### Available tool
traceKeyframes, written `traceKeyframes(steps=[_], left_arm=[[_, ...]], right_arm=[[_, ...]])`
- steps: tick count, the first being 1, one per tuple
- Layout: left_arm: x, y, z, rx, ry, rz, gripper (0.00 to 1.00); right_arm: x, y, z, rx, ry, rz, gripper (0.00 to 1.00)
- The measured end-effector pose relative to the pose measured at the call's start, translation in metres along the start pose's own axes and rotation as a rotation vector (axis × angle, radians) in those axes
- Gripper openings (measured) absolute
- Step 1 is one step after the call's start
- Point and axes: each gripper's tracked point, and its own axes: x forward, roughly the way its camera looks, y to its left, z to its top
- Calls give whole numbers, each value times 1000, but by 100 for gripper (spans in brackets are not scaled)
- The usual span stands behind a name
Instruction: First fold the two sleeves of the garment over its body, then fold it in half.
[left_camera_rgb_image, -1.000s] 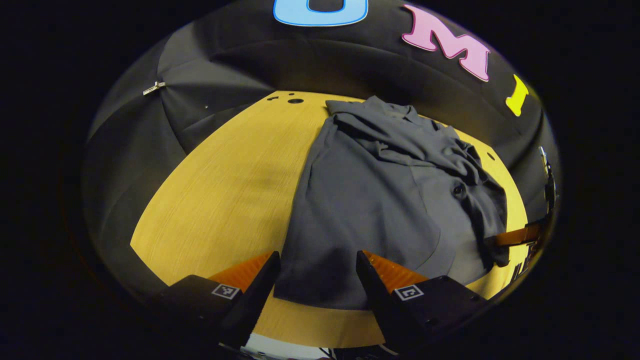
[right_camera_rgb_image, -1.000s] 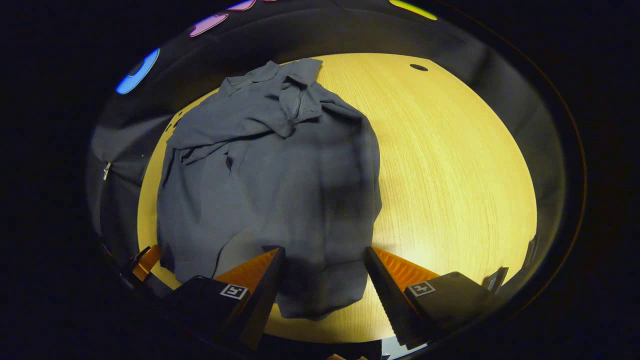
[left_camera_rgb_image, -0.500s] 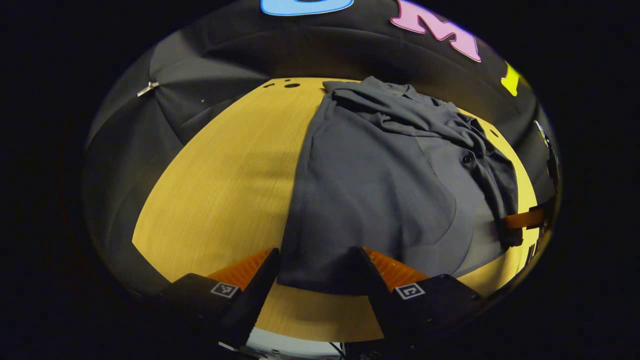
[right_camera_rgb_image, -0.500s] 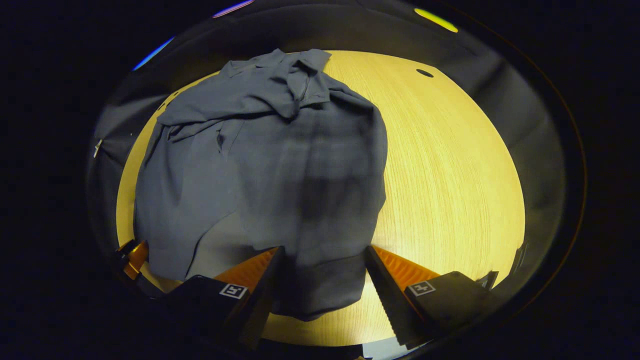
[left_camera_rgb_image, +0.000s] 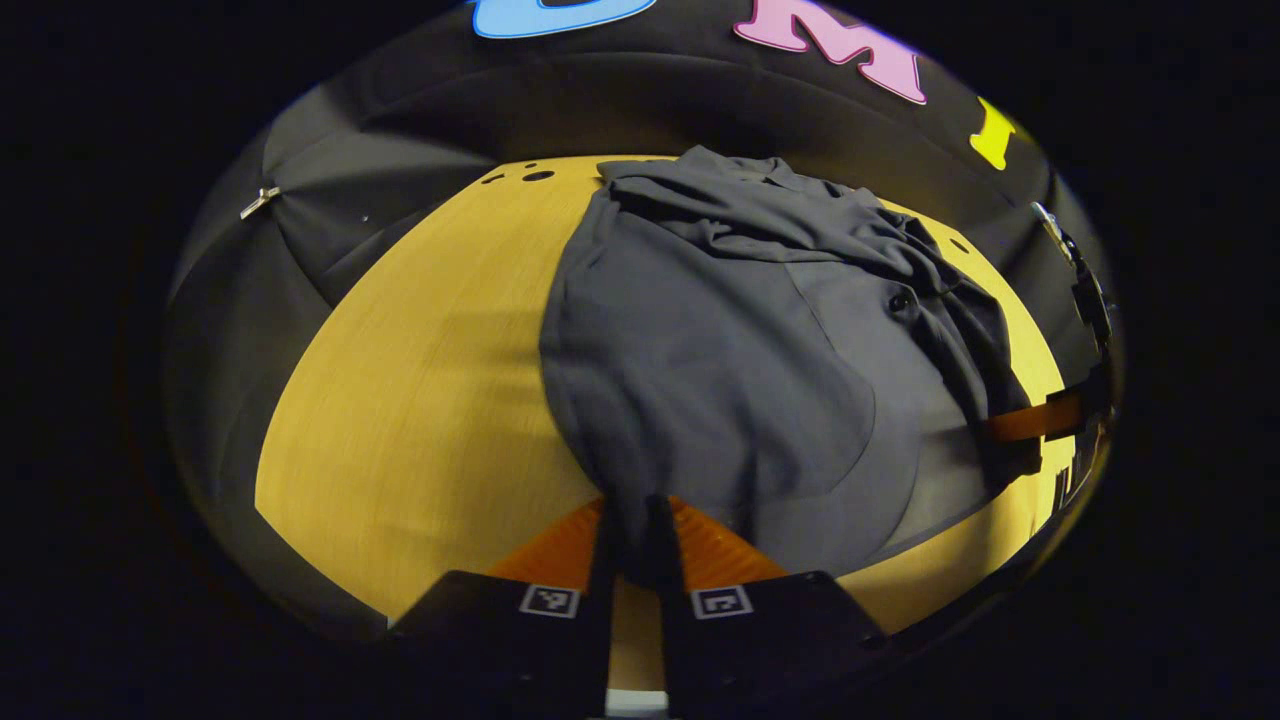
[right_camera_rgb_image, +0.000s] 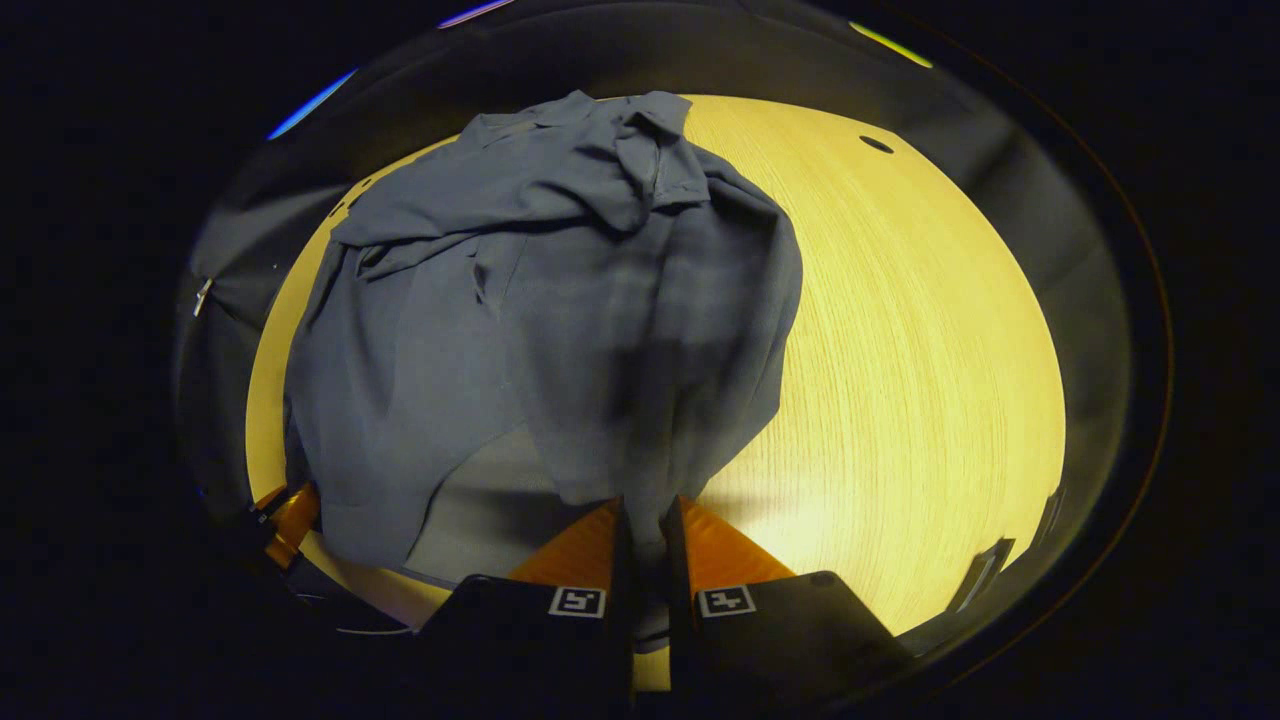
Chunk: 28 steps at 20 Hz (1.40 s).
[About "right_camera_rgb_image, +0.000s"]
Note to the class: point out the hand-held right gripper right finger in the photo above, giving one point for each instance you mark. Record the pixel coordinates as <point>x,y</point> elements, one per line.
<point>690,650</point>

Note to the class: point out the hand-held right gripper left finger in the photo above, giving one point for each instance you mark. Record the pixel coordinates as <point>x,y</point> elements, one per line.
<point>590,650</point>

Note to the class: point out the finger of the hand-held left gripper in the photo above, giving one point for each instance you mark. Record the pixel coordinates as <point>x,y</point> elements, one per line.
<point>293,522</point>

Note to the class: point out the grey long-sleeved shirt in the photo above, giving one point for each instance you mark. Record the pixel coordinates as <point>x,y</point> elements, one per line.
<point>550,300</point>

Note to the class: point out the white cloth clip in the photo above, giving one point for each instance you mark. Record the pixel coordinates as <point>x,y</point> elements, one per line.
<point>202,296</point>

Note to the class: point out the black backdrop cloth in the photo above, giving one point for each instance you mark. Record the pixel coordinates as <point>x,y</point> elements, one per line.
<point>1000,150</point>

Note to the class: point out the black table edge bracket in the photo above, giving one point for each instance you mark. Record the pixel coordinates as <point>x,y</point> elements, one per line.
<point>982,575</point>

